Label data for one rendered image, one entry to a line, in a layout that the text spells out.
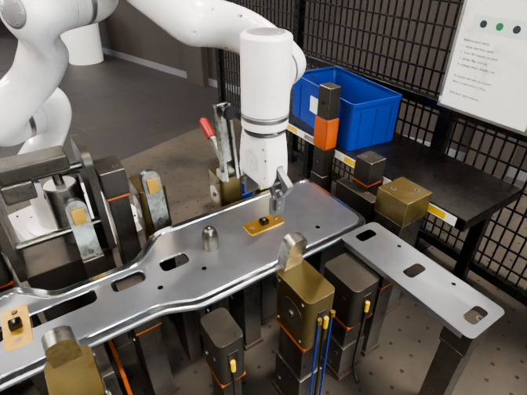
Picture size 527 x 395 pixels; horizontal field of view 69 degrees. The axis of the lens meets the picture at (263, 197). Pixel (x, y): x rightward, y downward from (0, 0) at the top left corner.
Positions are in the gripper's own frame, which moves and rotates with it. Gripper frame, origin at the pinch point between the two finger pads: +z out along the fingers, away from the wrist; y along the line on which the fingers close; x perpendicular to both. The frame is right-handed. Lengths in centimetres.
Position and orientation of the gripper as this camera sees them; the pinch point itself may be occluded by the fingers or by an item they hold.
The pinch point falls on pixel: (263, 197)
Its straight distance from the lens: 78.1
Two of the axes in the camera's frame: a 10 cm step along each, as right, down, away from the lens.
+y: 5.5, 4.8, -6.8
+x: 8.3, -3.1, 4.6
